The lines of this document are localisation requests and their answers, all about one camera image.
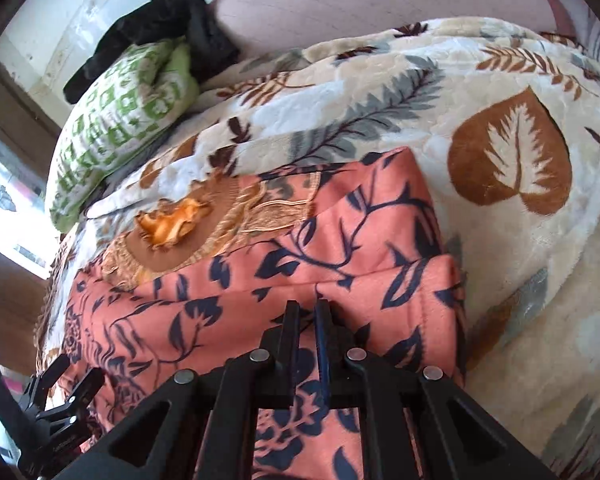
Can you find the green white patterned pillow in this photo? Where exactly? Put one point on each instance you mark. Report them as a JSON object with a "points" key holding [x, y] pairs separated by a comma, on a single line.
{"points": [[115, 110]]}

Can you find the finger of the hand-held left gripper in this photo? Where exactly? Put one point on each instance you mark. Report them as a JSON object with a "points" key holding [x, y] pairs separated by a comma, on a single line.
{"points": [[82, 387], [50, 377]]}

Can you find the pink padded headboard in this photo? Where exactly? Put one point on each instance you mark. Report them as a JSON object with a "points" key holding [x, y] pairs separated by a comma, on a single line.
{"points": [[380, 0]]}

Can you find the cream leaf print blanket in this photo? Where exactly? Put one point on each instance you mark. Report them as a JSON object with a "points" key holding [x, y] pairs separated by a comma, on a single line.
{"points": [[505, 85]]}

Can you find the black cloth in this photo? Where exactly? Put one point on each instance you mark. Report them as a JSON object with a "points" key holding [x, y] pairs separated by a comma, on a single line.
{"points": [[150, 17]]}

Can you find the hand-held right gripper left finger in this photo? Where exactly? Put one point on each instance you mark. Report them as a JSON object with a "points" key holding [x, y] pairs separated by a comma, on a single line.
{"points": [[287, 340]]}

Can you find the orange floral garment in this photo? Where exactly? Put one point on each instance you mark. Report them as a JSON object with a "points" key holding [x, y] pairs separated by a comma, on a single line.
{"points": [[360, 240]]}

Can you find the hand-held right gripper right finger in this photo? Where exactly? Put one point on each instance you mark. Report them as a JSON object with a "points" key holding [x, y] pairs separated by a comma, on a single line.
{"points": [[323, 350]]}

